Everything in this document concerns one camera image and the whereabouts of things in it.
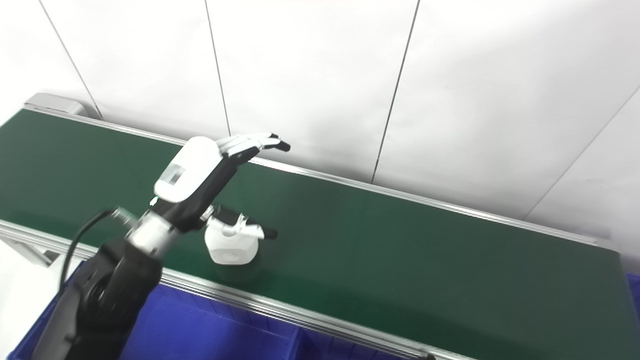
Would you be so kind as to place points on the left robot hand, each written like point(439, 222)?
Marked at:
point(187, 175)

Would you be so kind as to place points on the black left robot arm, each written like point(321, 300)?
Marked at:
point(115, 287)

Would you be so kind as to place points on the white hexagonal plastic part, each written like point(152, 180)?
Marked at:
point(232, 250)

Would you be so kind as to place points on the blue plastic bin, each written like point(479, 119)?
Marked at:
point(330, 351)
point(634, 292)
point(200, 332)

